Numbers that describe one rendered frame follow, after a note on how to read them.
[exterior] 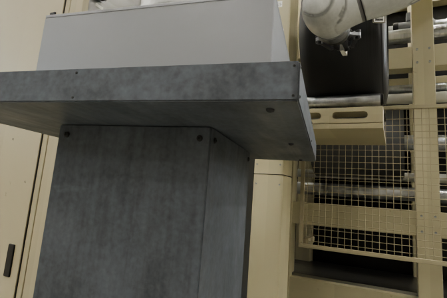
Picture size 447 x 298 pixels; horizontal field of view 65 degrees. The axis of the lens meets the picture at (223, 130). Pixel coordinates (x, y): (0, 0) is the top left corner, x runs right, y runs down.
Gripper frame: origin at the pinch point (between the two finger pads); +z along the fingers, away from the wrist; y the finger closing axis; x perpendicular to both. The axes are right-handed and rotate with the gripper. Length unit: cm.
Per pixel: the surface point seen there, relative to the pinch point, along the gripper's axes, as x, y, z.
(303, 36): -9.1, 15.4, 10.5
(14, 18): -5, 86, -53
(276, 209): 57, 28, 19
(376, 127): 24.7, -8.9, 13.7
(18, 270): 62, 66, -62
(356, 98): 13.7, -2.0, 17.5
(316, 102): 14.7, 12.2, 17.4
